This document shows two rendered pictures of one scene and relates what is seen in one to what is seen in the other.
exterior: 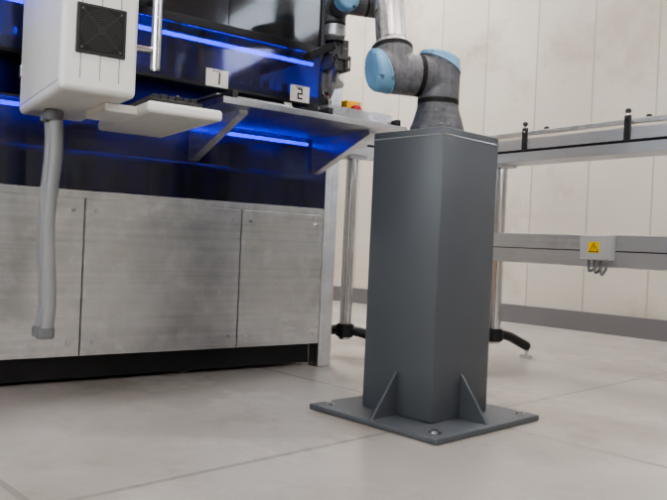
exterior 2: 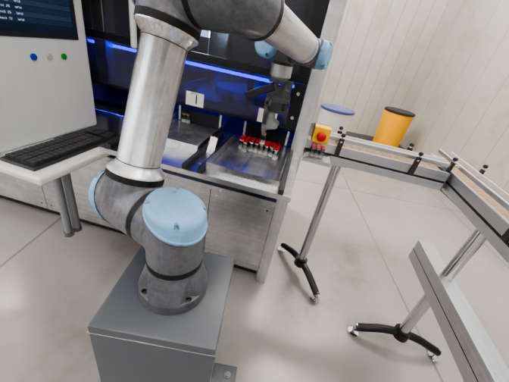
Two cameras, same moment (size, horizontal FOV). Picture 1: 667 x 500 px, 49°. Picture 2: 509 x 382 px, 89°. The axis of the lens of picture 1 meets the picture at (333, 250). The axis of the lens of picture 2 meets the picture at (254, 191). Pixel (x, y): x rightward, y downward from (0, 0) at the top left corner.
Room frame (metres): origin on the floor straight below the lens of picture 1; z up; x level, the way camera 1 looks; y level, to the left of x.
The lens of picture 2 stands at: (1.89, -0.64, 1.31)
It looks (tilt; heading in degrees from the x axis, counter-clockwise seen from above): 30 degrees down; 42
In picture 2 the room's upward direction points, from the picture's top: 12 degrees clockwise
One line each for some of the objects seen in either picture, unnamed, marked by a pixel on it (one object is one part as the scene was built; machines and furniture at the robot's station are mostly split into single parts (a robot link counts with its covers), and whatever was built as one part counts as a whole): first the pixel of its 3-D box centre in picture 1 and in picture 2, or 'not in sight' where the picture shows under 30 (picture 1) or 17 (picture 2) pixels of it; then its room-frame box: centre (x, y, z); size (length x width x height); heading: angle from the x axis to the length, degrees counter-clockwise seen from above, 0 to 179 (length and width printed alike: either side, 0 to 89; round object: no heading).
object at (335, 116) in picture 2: not in sight; (331, 127); (5.65, 1.46, 0.31); 0.53 x 0.51 x 0.62; 135
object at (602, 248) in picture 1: (598, 248); not in sight; (2.71, -0.97, 0.50); 0.12 x 0.05 x 0.09; 36
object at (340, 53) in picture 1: (334, 56); (277, 95); (2.63, 0.02, 1.14); 0.09 x 0.08 x 0.12; 126
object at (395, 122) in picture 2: not in sight; (389, 133); (6.44, 0.85, 0.37); 0.46 x 0.46 x 0.74
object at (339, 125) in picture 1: (282, 123); (214, 150); (2.50, 0.19, 0.87); 0.70 x 0.48 x 0.02; 126
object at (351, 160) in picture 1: (348, 247); (316, 219); (3.10, -0.06, 0.46); 0.09 x 0.09 x 0.77; 36
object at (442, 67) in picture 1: (437, 75); (173, 227); (2.08, -0.27, 0.96); 0.13 x 0.12 x 0.14; 107
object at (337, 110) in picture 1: (331, 121); (252, 158); (2.57, 0.03, 0.90); 0.34 x 0.26 x 0.04; 36
